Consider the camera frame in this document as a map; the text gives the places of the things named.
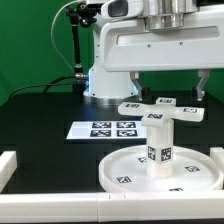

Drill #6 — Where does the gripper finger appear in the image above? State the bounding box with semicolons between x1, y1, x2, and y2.
130;71;150;100
192;69;210;101

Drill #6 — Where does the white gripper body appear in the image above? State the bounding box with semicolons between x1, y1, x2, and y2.
100;9;224;71

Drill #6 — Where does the white cross-shaped table base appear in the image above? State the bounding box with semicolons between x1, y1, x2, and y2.
118;97;204;127

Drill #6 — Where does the white round table top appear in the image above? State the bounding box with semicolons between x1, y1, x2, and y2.
98;145;224;192

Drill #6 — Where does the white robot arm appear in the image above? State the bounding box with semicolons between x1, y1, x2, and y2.
85;0;224;104

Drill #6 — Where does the white marker sheet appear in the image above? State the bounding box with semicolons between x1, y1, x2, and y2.
66;121;146;140

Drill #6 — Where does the white right barrier block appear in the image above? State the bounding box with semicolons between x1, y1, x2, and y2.
210;147;224;174

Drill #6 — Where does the white barrier block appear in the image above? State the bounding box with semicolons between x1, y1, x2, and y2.
210;147;224;174
0;151;17;193

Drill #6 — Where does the white left barrier block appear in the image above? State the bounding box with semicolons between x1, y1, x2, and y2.
0;151;17;193

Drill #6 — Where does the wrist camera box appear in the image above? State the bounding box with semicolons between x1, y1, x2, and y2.
101;0;144;19

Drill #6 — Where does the black camera stand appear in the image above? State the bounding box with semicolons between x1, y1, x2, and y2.
66;2;96;87

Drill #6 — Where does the grey cable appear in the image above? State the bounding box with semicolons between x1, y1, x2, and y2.
50;0;83;75

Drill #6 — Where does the black cable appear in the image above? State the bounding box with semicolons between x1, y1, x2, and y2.
7;75;78;99

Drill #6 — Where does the white front barrier rail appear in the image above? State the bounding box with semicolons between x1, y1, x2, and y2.
0;190;224;223

